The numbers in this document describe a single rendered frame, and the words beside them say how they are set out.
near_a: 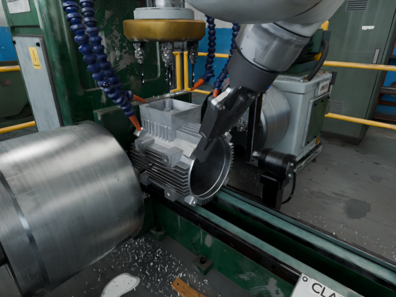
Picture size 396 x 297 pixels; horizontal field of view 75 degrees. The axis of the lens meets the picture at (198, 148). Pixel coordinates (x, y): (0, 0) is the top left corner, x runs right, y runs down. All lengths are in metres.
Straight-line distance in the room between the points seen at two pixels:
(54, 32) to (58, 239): 0.46
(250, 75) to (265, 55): 0.04
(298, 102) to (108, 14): 0.63
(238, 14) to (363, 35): 3.37
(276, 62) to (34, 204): 0.36
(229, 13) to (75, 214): 0.32
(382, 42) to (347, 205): 2.72
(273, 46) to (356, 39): 3.21
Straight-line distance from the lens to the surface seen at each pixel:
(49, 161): 0.42
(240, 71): 0.39
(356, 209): 0.98
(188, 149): 0.55
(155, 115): 0.63
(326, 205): 0.95
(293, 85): 0.93
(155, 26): 0.55
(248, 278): 0.62
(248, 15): 0.20
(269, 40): 0.36
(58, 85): 0.72
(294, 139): 0.98
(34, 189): 0.40
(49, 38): 0.71
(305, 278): 0.33
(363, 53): 3.55
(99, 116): 0.64
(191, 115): 0.63
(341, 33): 3.60
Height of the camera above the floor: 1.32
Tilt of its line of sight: 25 degrees down
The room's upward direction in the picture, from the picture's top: straight up
